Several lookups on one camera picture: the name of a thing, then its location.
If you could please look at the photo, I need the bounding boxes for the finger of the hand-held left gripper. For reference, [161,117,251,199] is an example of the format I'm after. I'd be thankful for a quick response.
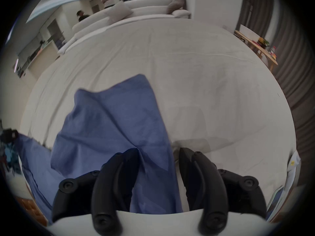
[0,128,19,142]

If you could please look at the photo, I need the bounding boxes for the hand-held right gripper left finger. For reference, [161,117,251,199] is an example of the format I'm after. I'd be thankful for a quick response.
[51,148,141,236]

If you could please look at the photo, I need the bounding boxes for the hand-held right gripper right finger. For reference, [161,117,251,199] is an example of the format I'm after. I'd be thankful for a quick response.
[179,147,268,236]

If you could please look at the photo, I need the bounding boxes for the blue garment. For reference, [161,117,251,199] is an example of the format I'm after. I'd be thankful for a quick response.
[17,74,184,225]

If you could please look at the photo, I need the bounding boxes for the white counter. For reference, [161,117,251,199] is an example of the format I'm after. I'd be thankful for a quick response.
[13,39,62,80]

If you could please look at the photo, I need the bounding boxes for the white printed paper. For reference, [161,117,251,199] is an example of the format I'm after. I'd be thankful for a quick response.
[267,150,302,222]

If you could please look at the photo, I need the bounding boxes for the bed with beige sheet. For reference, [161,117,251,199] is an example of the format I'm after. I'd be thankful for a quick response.
[18,15,297,222]

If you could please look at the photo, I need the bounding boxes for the wooden table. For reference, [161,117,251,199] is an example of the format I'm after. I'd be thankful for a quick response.
[234,24,279,72]

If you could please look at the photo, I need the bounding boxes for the grey curtain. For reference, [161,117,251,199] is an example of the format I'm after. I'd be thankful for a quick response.
[237,0,309,181]

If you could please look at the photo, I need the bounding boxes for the white pillow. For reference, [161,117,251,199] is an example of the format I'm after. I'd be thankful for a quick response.
[103,1,134,23]

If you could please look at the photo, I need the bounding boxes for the grey cushion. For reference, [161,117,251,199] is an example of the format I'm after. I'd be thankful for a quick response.
[167,0,186,15]

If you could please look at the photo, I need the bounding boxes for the white padded headboard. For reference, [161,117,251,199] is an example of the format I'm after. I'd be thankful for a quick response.
[58,0,191,54]

